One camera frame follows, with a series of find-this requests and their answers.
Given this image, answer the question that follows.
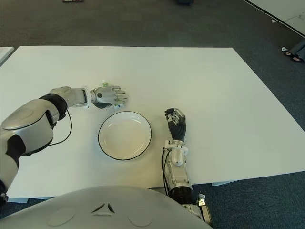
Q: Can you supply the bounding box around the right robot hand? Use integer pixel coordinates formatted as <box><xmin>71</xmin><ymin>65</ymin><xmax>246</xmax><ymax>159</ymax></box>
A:
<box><xmin>164</xmin><ymin>108</ymin><xmax>187</xmax><ymax>142</ymax></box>

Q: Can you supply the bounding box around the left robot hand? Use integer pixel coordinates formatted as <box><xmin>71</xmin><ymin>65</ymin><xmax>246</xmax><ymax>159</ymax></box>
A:
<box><xmin>90</xmin><ymin>83</ymin><xmax>130</xmax><ymax>109</ymax></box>

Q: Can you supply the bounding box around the green toothpaste tube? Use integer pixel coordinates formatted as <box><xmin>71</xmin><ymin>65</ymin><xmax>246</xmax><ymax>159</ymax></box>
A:
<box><xmin>102</xmin><ymin>80</ymin><xmax>121</xmax><ymax>110</ymax></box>

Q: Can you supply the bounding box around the white plate with black rim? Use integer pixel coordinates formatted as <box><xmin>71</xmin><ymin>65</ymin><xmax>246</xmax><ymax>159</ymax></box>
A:
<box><xmin>98</xmin><ymin>111</ymin><xmax>153</xmax><ymax>160</ymax></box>

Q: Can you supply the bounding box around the neighbouring white table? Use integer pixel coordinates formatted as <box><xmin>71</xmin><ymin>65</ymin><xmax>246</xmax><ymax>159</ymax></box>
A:
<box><xmin>0</xmin><ymin>46</ymin><xmax>15</xmax><ymax>67</ymax></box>

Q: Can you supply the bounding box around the grey robot torso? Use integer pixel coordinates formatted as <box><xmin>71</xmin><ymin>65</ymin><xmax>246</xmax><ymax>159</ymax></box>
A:
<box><xmin>0</xmin><ymin>186</ymin><xmax>214</xmax><ymax>229</ymax></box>

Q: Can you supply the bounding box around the grey trouser leg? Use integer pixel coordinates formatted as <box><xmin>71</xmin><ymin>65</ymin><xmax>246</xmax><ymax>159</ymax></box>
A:
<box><xmin>289</xmin><ymin>39</ymin><xmax>305</xmax><ymax>59</ymax></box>

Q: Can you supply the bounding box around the white desk with black edge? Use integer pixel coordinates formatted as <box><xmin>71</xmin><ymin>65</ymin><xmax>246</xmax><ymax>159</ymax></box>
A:
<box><xmin>244</xmin><ymin>0</ymin><xmax>305</xmax><ymax>38</ymax></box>

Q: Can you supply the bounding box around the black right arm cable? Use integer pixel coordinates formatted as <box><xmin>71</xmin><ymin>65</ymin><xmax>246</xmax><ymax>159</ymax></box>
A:
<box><xmin>162</xmin><ymin>147</ymin><xmax>171</xmax><ymax>195</ymax></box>

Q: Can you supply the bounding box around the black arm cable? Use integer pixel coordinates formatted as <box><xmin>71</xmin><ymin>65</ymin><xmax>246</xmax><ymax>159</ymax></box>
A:
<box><xmin>49</xmin><ymin>108</ymin><xmax>73</xmax><ymax>146</ymax></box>
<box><xmin>162</xmin><ymin>147</ymin><xmax>171</xmax><ymax>195</ymax></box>

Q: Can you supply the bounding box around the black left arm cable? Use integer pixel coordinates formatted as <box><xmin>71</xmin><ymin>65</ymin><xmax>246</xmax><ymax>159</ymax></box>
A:
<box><xmin>49</xmin><ymin>108</ymin><xmax>73</xmax><ymax>146</ymax></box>

